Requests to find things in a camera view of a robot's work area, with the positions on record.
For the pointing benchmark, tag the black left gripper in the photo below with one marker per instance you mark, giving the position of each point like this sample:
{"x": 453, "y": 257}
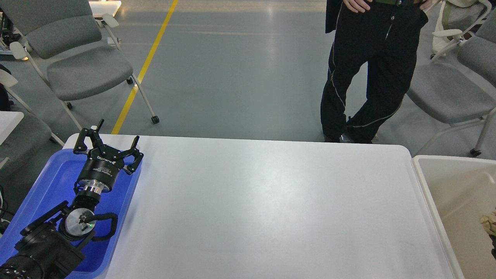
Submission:
{"x": 102, "y": 167}

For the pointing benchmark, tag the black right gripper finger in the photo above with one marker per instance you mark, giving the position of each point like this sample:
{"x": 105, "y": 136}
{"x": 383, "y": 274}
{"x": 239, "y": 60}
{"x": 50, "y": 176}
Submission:
{"x": 493, "y": 250}

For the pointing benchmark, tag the brown paper ball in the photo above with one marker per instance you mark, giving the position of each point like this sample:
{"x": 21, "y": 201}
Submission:
{"x": 488, "y": 222}

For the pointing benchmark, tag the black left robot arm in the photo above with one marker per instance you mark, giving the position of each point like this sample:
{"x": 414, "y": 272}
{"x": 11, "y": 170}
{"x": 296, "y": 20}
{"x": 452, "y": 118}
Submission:
{"x": 71, "y": 219}

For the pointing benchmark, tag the blue plastic tray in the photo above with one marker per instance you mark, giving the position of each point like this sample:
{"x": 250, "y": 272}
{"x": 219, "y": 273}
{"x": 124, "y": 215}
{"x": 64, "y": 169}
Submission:
{"x": 55, "y": 185}

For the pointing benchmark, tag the beige plastic bin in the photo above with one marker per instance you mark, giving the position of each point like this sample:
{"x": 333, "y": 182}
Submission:
{"x": 458, "y": 191}

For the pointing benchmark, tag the white table left edge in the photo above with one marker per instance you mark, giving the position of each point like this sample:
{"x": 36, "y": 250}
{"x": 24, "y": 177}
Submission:
{"x": 8, "y": 122}

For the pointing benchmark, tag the grey chair left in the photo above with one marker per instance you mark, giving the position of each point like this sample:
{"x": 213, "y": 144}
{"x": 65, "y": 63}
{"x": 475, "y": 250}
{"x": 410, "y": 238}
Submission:
{"x": 54, "y": 27}

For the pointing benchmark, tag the grey chair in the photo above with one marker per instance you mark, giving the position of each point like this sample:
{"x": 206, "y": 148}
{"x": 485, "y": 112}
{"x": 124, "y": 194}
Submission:
{"x": 54, "y": 27}
{"x": 444, "y": 93}

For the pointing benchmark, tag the grey chair right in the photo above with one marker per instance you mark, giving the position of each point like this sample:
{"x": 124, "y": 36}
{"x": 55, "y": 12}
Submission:
{"x": 444, "y": 93}

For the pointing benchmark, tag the white chair far right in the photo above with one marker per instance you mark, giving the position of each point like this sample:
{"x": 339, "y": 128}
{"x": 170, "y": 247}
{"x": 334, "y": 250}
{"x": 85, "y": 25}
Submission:
{"x": 458, "y": 21}

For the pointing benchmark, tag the person in black trousers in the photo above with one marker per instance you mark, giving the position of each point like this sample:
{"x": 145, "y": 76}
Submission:
{"x": 382, "y": 34}

